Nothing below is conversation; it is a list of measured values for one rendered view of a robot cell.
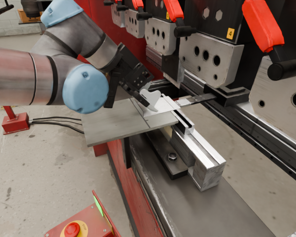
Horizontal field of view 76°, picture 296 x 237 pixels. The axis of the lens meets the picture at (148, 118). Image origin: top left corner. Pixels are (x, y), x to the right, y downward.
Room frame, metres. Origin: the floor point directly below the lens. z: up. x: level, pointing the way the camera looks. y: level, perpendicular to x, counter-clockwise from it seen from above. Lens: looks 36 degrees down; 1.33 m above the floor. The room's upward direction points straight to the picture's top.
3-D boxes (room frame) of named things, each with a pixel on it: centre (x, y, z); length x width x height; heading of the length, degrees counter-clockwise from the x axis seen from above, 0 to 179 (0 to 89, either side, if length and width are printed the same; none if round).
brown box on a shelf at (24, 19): (2.26, 1.24, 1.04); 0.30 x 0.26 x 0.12; 28
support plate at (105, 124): (0.48, 0.07, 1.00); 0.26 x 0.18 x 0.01; 113
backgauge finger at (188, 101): (0.59, -0.21, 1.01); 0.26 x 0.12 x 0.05; 113
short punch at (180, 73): (0.54, -0.07, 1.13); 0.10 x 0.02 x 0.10; 23
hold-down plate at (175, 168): (0.48, -0.03, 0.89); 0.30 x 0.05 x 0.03; 23
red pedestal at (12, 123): (1.68, 1.47, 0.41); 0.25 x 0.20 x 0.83; 113
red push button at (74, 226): (0.23, 0.20, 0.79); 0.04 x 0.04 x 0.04
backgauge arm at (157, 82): (1.10, -0.25, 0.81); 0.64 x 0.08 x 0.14; 113
